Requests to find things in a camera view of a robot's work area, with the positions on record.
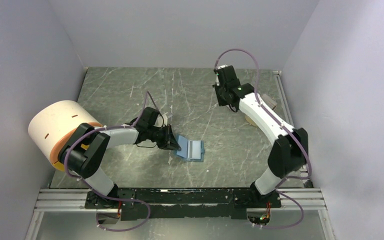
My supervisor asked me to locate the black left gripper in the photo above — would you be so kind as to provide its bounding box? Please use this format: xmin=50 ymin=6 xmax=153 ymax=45
xmin=148 ymin=124 xmax=182 ymax=152

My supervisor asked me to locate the blue card holder wallet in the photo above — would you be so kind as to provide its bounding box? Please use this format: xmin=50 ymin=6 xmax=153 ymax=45
xmin=174 ymin=135 xmax=205 ymax=162

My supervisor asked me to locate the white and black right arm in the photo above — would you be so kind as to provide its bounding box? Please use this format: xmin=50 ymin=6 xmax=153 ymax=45
xmin=213 ymin=65 xmax=309 ymax=207

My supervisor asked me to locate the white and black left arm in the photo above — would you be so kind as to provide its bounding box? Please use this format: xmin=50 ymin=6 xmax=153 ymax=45
xmin=57 ymin=107 xmax=181 ymax=208

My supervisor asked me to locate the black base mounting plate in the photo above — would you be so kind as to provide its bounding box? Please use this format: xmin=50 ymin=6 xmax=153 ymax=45
xmin=84 ymin=187 xmax=282 ymax=221

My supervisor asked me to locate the white and orange cylinder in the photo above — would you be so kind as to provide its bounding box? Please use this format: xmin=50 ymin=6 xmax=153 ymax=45
xmin=27 ymin=100 xmax=102 ymax=172

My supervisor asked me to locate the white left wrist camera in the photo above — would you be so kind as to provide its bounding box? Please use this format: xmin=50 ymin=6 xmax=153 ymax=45
xmin=162 ymin=112 xmax=173 ymax=122

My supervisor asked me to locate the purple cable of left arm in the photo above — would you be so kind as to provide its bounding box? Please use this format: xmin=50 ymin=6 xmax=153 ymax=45
xmin=63 ymin=90 xmax=152 ymax=232

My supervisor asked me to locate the aluminium rail frame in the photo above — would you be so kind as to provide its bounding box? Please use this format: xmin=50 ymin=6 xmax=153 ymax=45
xmin=24 ymin=188 xmax=120 ymax=240

